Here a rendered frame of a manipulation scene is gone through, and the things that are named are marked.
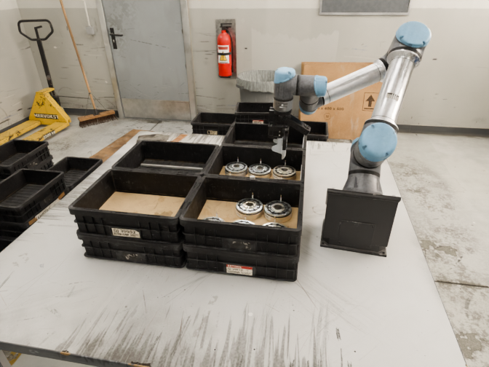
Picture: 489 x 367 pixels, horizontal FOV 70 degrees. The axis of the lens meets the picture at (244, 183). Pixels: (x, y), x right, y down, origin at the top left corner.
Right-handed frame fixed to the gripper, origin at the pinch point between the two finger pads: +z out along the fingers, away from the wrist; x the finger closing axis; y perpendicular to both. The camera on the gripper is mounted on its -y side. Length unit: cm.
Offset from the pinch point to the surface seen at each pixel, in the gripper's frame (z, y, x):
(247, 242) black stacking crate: 5.7, 8.8, 48.6
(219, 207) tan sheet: 11.1, 23.2, 26.0
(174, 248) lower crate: 12, 34, 49
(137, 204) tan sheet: 11, 56, 29
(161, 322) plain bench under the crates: 20, 32, 72
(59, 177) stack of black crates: 43, 134, -23
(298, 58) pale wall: 42, 0, -278
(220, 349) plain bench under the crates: 19, 12, 78
